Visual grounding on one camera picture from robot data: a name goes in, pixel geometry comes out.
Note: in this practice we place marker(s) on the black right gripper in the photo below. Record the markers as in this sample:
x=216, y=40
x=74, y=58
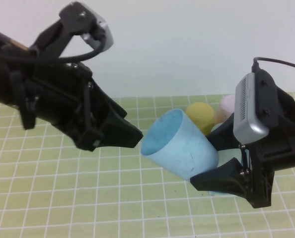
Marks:
x=271, y=158

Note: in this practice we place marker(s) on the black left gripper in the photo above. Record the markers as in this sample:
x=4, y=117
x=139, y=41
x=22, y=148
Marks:
x=58, y=104

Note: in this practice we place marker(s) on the light blue plastic cup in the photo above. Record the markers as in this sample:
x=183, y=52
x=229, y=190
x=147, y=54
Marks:
x=182, y=153

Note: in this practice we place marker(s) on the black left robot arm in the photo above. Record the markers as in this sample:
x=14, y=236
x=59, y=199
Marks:
x=1, y=81

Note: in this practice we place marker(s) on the yellow plastic cup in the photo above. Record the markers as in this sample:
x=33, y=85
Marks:
x=199, y=116

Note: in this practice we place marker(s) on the pink plastic cup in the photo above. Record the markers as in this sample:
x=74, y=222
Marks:
x=225, y=106

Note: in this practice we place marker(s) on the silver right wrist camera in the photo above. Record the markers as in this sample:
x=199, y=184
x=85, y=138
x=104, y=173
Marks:
x=251, y=106

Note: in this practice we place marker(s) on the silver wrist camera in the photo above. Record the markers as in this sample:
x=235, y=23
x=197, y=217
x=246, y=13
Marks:
x=102, y=29
x=251, y=106

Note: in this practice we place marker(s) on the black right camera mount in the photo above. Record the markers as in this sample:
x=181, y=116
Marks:
x=284, y=104

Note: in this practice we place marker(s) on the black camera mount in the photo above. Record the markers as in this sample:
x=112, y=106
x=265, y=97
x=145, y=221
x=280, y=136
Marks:
x=55, y=37
x=284, y=104

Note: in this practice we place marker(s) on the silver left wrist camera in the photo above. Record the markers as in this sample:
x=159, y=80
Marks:
x=102, y=29

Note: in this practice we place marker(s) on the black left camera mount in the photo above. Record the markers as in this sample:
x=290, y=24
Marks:
x=55, y=37

